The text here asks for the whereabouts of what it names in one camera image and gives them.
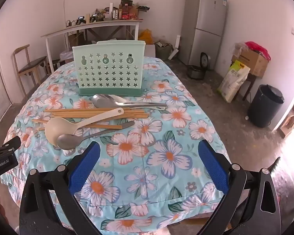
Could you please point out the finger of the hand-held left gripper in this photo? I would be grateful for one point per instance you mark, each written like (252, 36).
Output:
(7, 145)

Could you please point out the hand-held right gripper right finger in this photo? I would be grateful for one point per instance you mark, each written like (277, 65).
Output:
(213, 166)

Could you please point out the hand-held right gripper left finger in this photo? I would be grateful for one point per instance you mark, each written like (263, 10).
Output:
(84, 166)

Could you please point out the small metal spoon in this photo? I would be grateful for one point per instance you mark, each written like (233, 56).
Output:
(67, 141)

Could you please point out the white plastic ladle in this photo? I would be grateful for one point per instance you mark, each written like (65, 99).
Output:
(56, 129)

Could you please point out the bundle of wooden chopsticks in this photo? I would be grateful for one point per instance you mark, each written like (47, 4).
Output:
(63, 114)

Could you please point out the large metal spoon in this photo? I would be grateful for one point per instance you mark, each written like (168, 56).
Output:
(103, 100)

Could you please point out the green plastic utensil holder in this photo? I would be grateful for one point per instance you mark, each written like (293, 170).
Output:
(107, 78)

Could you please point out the floral blue blanket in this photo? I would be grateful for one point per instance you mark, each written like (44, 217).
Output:
(142, 156)

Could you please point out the black trash bin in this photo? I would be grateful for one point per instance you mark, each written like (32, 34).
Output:
(264, 107)

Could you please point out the wooden chair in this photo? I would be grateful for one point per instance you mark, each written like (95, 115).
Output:
(30, 66)

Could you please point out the small wooden stand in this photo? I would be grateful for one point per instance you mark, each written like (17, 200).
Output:
(250, 83)

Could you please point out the black rice cooker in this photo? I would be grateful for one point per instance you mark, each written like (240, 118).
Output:
(194, 73)

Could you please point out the cardboard box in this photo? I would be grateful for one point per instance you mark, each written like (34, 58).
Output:
(253, 62)

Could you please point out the red plastic bag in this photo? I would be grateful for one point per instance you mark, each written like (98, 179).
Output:
(257, 49)

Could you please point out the olive sack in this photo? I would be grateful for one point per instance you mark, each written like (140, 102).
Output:
(164, 50)

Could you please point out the white board piece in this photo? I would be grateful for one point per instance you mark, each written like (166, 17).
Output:
(177, 42)

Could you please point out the white box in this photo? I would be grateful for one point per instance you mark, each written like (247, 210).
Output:
(150, 51)

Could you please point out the grey refrigerator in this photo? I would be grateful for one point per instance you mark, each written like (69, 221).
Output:
(203, 29)

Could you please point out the long white table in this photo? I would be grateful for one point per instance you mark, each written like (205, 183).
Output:
(100, 24)

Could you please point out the yellow plastic bag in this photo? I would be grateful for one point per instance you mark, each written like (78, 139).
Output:
(145, 36)

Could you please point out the black handheld device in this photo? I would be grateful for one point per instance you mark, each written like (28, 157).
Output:
(79, 20)

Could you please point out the steel cup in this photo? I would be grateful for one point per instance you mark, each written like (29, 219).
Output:
(115, 14)

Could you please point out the dark bottle with red label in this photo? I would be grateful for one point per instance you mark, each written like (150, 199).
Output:
(125, 14)

